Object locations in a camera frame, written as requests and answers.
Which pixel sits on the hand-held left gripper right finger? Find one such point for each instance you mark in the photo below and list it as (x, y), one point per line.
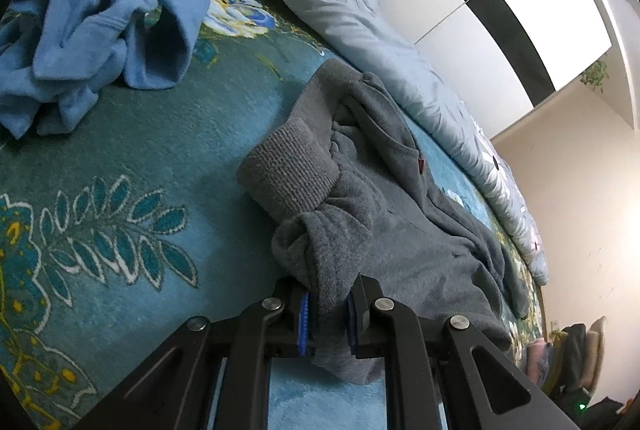
(351, 325)

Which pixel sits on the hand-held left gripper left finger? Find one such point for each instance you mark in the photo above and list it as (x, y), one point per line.
(302, 325)

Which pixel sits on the grey fleece sweater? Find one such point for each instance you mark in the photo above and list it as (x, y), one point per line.
(400, 220)

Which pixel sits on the pile of folded clothes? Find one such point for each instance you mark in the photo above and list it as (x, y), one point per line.
(575, 352)

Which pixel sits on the teal floral blanket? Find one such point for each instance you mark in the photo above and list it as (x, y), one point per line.
(175, 135)

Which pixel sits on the black device with green light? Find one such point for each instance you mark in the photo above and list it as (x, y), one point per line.
(595, 412)

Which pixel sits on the light blue flowered quilt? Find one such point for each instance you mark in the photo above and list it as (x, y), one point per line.
(350, 10)

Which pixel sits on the white and black wardrobe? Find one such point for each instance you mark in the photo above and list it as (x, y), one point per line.
(500, 20)

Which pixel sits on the green hanging plant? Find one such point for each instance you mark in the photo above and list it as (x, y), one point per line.
(595, 77)

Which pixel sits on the blue fleece garment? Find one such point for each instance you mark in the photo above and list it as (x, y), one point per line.
(100, 20)

